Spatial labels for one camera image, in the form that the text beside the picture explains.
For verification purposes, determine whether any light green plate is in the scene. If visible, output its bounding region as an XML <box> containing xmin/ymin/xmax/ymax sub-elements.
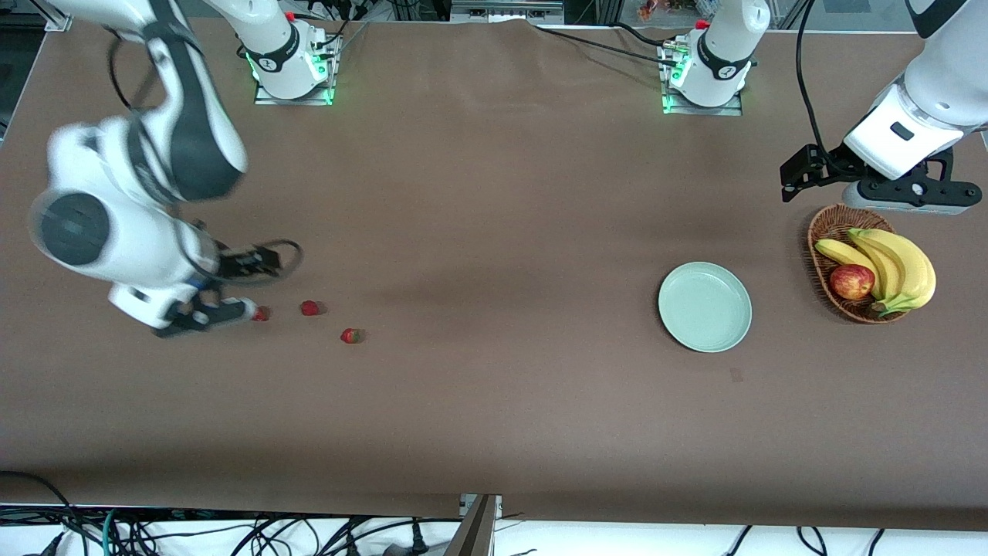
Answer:
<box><xmin>658</xmin><ymin>262</ymin><xmax>753</xmax><ymax>354</ymax></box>

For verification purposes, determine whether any brown wicker basket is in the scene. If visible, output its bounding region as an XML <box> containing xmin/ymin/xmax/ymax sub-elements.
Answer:
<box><xmin>807</xmin><ymin>204</ymin><xmax>927</xmax><ymax>324</ymax></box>

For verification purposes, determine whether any small yellow banana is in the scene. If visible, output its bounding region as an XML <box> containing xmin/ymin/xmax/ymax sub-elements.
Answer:
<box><xmin>815</xmin><ymin>239</ymin><xmax>881</xmax><ymax>283</ymax></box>

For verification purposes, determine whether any red apple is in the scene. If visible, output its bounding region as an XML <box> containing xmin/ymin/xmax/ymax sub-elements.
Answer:
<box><xmin>830</xmin><ymin>263</ymin><xmax>877</xmax><ymax>301</ymax></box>

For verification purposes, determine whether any large yellow banana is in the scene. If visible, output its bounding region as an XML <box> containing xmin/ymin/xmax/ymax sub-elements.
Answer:
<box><xmin>849</xmin><ymin>228</ymin><xmax>937</xmax><ymax>316</ymax></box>

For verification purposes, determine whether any brown table cover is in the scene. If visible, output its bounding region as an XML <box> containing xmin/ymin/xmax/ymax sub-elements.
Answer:
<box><xmin>0</xmin><ymin>14</ymin><xmax>988</xmax><ymax>534</ymax></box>

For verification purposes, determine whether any grey metal box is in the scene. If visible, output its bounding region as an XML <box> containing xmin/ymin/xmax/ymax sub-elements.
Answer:
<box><xmin>450</xmin><ymin>0</ymin><xmax>566</xmax><ymax>24</ymax></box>

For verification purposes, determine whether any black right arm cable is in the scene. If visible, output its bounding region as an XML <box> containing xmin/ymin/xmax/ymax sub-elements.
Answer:
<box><xmin>107</xmin><ymin>31</ymin><xmax>303</xmax><ymax>279</ymax></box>

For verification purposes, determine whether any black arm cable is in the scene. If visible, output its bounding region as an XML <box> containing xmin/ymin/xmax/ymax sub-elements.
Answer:
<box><xmin>107</xmin><ymin>31</ymin><xmax>303</xmax><ymax>279</ymax></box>
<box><xmin>793</xmin><ymin>0</ymin><xmax>854</xmax><ymax>172</ymax></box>

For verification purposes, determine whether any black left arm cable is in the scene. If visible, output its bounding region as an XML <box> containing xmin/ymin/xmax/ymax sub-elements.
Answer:
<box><xmin>793</xmin><ymin>0</ymin><xmax>854</xmax><ymax>172</ymax></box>

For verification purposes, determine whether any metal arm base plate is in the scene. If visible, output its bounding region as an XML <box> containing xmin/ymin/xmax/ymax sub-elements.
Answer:
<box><xmin>661</xmin><ymin>39</ymin><xmax>744</xmax><ymax>117</ymax></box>
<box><xmin>253</xmin><ymin>35</ymin><xmax>337</xmax><ymax>107</ymax></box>

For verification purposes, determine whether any black table cable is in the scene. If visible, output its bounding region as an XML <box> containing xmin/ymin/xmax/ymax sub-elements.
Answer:
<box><xmin>529</xmin><ymin>22</ymin><xmax>680</xmax><ymax>69</ymax></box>

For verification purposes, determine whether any metal frame post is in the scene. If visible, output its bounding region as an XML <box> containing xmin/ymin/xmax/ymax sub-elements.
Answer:
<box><xmin>442</xmin><ymin>494</ymin><xmax>504</xmax><ymax>556</ymax></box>

